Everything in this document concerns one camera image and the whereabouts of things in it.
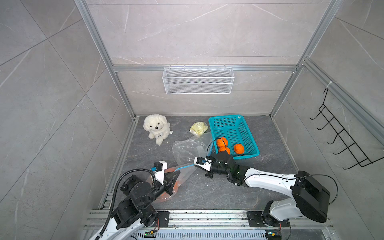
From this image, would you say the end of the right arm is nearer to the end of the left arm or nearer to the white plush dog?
the end of the left arm

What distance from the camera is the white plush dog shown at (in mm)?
925

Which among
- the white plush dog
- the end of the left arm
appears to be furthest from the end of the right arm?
the white plush dog
